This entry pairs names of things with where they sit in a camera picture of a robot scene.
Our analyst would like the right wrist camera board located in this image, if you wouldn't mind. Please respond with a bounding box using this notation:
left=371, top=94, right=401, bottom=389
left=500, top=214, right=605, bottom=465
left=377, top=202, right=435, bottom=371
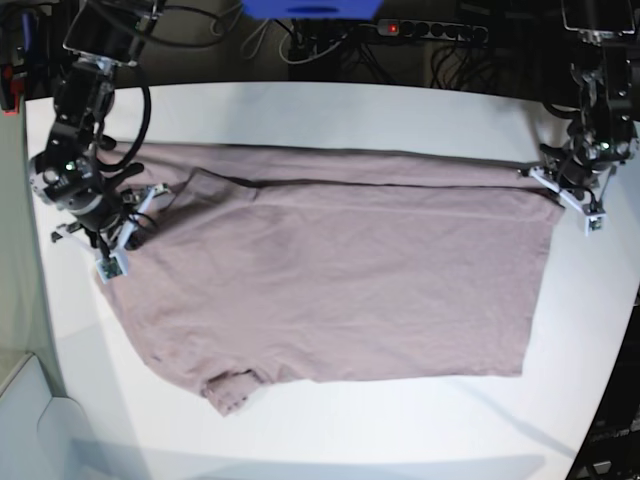
left=96, top=255, right=128, bottom=284

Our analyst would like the red black clamp tool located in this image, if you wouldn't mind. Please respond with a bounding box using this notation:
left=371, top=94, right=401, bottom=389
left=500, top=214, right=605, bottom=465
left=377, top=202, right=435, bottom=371
left=0, top=63, right=26, bottom=116

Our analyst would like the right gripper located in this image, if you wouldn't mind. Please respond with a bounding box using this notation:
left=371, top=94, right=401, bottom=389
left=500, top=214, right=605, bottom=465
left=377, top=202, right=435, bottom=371
left=28, top=153, right=168, bottom=273

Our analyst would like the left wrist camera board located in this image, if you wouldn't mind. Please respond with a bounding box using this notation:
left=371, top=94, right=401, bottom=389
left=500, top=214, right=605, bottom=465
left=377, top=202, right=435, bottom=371
left=584, top=213, right=606, bottom=236

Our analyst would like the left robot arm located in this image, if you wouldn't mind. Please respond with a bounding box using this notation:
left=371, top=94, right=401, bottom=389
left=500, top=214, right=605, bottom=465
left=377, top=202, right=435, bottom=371
left=523, top=1, right=639, bottom=235

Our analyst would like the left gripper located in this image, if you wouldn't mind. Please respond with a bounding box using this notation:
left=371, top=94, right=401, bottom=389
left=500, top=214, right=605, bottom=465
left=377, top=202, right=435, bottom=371
left=519, top=142, right=618, bottom=234

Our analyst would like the power strip with red switch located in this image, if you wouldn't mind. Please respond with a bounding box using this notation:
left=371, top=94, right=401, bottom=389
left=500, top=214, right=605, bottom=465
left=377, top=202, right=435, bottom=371
left=375, top=19, right=489, bottom=44

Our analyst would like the mauve t-shirt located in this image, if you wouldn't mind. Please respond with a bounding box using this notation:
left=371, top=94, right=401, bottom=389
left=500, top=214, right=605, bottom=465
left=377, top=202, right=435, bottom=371
left=103, top=144, right=563, bottom=415

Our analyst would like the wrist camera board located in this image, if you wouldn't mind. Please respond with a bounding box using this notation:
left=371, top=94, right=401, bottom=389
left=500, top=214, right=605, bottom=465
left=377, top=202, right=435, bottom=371
left=584, top=213, right=606, bottom=236
left=96, top=255, right=128, bottom=284

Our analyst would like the blue box overhead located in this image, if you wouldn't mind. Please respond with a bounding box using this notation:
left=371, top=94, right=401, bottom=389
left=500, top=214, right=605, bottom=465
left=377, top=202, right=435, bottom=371
left=242, top=0, right=383, bottom=20

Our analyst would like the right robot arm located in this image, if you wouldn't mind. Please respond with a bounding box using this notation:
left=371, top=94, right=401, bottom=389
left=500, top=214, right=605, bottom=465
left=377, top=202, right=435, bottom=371
left=28, top=1, right=169, bottom=282

